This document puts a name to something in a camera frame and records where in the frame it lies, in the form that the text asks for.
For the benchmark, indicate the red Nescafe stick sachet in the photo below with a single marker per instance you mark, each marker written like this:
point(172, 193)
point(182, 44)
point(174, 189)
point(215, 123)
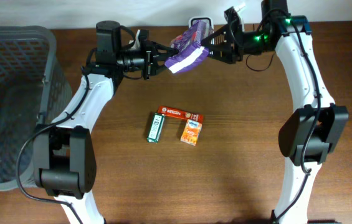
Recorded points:
point(180, 114)

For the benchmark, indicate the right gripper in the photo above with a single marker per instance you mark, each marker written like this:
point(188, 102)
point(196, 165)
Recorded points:
point(233, 43)

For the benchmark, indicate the grey plastic mesh basket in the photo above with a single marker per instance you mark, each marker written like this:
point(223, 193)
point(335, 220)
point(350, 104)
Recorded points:
point(33, 90)

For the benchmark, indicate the white barcode scanner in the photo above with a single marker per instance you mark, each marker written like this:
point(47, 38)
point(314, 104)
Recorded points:
point(206, 19)

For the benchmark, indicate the Carefree liners pack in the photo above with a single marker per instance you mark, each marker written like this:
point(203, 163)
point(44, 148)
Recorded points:
point(190, 51)

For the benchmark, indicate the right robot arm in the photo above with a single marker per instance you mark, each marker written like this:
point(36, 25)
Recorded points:
point(316, 124)

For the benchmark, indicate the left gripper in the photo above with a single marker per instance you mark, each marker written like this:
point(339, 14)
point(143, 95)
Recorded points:
point(147, 60)

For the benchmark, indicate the orange Kleenex tissue pack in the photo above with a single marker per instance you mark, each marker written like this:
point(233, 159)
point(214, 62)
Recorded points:
point(191, 132)

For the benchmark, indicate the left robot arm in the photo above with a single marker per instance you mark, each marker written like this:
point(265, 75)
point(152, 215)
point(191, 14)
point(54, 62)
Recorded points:
point(63, 156)

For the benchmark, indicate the green Axe Brand box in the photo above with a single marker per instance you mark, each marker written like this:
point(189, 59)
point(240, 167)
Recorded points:
point(156, 128)

